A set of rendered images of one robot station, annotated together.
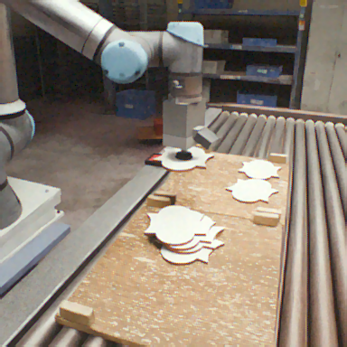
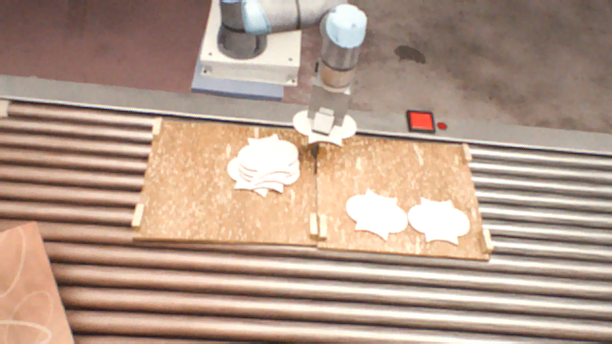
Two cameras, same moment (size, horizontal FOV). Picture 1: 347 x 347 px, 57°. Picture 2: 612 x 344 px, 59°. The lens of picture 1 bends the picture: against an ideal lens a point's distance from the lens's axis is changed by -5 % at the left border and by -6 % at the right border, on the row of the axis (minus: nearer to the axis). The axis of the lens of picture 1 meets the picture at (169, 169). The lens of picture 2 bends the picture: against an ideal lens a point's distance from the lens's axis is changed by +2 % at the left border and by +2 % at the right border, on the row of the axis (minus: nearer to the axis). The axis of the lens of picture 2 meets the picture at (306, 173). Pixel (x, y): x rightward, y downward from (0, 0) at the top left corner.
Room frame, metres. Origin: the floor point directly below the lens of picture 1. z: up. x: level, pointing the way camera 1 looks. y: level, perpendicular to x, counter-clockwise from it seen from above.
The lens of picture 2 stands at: (0.32, -0.80, 1.98)
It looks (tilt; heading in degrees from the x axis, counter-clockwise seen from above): 51 degrees down; 62
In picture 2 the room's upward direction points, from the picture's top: 11 degrees clockwise
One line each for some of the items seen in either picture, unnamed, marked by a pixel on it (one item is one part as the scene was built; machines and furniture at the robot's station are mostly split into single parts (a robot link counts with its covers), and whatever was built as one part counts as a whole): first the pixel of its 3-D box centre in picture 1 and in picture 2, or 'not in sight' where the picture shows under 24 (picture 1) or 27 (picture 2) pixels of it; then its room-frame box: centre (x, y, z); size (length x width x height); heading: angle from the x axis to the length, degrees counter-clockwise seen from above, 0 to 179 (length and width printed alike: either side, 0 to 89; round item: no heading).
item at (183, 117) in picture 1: (192, 120); (327, 101); (0.74, -0.05, 1.17); 0.12 x 0.09 x 0.16; 56
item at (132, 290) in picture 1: (188, 267); (231, 180); (0.53, -0.04, 0.93); 0.41 x 0.35 x 0.02; 162
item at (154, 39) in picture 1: (137, 50); (321, 9); (0.74, 0.07, 1.32); 0.11 x 0.11 x 0.08; 85
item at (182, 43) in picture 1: (183, 48); (342, 36); (0.75, -0.03, 1.32); 0.09 x 0.08 x 0.11; 85
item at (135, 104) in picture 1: (135, 104); not in sight; (5.22, 0.53, 0.19); 0.50 x 0.41 x 0.37; 62
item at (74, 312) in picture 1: (76, 313); (158, 128); (0.39, 0.15, 0.95); 0.06 x 0.02 x 0.03; 72
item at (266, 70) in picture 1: (264, 70); not in sight; (5.29, -1.47, 0.72); 0.50 x 0.38 x 0.16; 62
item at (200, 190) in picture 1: (229, 181); (397, 193); (0.92, -0.18, 0.93); 0.41 x 0.35 x 0.02; 160
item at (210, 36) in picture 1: (214, 36); not in sight; (5.58, -0.71, 1.20); 0.36 x 0.28 x 0.22; 57
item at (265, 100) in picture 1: (256, 99); not in sight; (5.31, -1.39, 0.25); 0.62 x 0.42 x 0.22; 77
